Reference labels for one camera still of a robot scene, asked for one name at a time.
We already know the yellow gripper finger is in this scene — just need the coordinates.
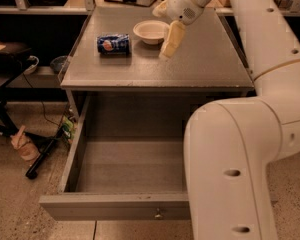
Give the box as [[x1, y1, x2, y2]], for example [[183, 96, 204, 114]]
[[152, 0, 168, 18], [159, 20, 185, 59]]

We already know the blue pepsi can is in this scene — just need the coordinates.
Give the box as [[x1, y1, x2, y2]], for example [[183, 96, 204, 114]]
[[96, 34, 130, 55]]

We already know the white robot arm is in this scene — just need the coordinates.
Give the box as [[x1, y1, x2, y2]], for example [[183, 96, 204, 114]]
[[153, 0, 300, 240]]

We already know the grey cabinet with top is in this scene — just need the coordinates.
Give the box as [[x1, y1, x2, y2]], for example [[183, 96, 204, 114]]
[[57, 6, 258, 122]]

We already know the open grey top drawer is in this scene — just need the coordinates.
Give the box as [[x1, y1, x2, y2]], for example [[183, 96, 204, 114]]
[[40, 93, 198, 221]]

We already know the brass drawer knob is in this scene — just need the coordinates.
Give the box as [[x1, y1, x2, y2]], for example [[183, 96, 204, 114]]
[[154, 208, 164, 220]]

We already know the dark bowl on shelf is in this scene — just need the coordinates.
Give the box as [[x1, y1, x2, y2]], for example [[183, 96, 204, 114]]
[[50, 55, 68, 74]]

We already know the green bottle on floor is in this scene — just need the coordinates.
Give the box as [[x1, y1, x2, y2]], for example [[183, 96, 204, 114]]
[[61, 116, 74, 141]]

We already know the black cylinder tool on floor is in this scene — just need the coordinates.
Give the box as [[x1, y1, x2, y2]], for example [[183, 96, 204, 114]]
[[25, 128, 63, 180]]

